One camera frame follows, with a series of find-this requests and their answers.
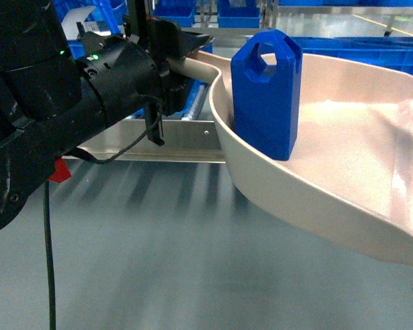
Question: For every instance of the blue bin far background right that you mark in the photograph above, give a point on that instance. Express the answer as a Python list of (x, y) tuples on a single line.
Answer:
[(238, 14)]

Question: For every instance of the blue plastic block part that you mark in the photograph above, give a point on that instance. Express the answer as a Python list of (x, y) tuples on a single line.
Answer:
[(266, 83)]

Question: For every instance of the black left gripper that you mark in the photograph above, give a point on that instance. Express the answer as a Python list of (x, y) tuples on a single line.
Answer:
[(151, 43)]

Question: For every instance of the beige plastic dustpan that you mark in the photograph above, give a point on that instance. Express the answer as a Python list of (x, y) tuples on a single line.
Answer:
[(349, 179)]

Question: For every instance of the blue bin background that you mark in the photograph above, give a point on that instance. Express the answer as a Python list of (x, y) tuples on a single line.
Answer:
[(179, 11), (238, 14)]

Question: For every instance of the blue bin front right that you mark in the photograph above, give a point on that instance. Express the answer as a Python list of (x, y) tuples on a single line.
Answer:
[(389, 52)]

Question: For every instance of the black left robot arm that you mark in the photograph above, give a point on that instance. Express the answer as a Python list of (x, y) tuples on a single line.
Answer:
[(51, 102)]

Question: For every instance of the steel flow rack shelf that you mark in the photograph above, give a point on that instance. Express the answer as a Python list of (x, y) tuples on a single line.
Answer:
[(196, 140)]

